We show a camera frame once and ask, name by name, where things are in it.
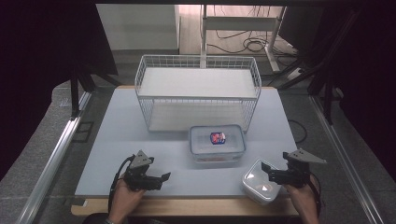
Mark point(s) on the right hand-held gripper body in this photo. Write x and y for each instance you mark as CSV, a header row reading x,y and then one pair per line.
x,y
295,174

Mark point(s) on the small white square food container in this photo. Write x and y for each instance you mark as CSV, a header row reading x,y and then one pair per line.
x,y
260,183

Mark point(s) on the white table cover sheet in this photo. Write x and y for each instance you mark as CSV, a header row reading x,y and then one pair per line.
x,y
118,149

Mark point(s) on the person's right hand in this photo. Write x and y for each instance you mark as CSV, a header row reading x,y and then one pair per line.
x,y
302,199

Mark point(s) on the large clear lidded food container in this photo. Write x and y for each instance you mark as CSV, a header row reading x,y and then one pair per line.
x,y
217,143

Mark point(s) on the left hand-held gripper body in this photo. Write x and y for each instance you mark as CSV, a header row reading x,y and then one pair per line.
x,y
139,174

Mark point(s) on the aluminium floor rail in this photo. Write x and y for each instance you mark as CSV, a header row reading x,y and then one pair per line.
x,y
53,161
345,158

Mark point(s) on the black metal stand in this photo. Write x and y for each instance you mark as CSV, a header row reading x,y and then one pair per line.
x,y
327,81
74,96

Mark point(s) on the person's left hand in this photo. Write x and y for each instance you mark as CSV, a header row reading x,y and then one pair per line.
x,y
124,199

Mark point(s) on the wristwatch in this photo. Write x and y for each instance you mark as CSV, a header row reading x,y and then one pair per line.
x,y
109,221

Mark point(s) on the white cabinet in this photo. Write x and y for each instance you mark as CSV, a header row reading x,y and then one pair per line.
x,y
137,28

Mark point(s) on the white metal desk frame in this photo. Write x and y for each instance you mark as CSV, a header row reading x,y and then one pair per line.
x,y
239,23

